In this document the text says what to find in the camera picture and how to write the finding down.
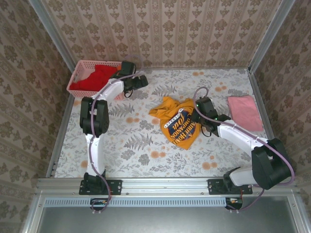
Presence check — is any yellow printed t-shirt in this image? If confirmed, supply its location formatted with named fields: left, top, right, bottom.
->
left=148, top=96, right=202, bottom=151

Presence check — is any pink folded t-shirt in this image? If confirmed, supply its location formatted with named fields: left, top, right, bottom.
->
left=227, top=95, right=265, bottom=133

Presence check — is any red t-shirt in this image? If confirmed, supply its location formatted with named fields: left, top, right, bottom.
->
left=69, top=64, right=117, bottom=92

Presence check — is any pink plastic basket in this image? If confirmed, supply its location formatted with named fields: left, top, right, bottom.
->
left=67, top=60, right=124, bottom=101

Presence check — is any floral table cover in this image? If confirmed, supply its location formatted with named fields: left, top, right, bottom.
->
left=54, top=67, right=270, bottom=179

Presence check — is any small black connector box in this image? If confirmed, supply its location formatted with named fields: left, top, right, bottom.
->
left=90, top=198, right=109, bottom=211
left=225, top=197, right=243, bottom=211

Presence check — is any grey metal panel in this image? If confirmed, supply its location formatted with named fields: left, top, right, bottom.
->
left=36, top=206, right=302, bottom=233

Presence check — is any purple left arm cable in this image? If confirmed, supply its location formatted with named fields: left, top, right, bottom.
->
left=88, top=54, right=146, bottom=216

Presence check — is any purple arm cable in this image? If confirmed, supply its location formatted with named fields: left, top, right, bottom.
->
left=193, top=87, right=295, bottom=214
left=88, top=54, right=146, bottom=216

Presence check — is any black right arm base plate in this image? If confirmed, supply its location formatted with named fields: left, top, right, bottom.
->
left=207, top=179, right=253, bottom=195

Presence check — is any aluminium mounting rail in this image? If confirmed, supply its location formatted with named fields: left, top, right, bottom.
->
left=36, top=178, right=298, bottom=197

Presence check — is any pale slotted cable duct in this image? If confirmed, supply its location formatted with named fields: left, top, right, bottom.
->
left=45, top=197, right=240, bottom=207

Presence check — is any aluminium corner post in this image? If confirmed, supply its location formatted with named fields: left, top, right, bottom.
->
left=28, top=0, right=77, bottom=72
left=247, top=0, right=296, bottom=73

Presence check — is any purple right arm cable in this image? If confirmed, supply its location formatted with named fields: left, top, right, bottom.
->
left=193, top=87, right=295, bottom=214

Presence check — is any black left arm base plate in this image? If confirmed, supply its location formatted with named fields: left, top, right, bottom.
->
left=79, top=179, right=122, bottom=196

